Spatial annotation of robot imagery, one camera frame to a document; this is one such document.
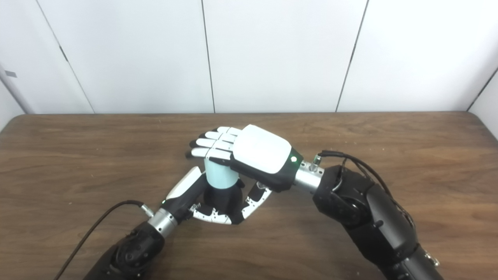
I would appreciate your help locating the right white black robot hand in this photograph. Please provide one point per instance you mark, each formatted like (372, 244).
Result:
(260, 149)

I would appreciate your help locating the black funnel-shaped nozzle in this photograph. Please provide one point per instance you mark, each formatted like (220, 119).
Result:
(223, 200)

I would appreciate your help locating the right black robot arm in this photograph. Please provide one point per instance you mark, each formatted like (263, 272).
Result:
(373, 217)

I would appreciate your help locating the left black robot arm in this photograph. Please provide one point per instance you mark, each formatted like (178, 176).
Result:
(132, 252)

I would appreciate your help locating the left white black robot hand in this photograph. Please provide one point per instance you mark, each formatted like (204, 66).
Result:
(184, 194)

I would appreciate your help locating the light blue cup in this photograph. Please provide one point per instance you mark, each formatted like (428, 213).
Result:
(220, 177)

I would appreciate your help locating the small grey wall tag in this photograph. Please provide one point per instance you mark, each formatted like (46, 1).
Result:
(11, 74)

